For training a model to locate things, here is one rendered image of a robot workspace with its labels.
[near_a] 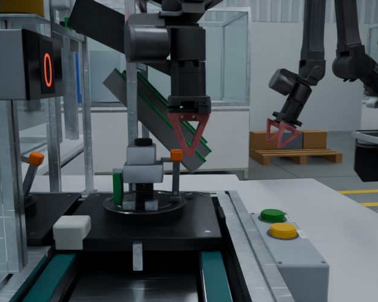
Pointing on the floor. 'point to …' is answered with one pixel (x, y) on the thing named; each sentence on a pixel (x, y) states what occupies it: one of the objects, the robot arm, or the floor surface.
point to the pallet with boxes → (309, 144)
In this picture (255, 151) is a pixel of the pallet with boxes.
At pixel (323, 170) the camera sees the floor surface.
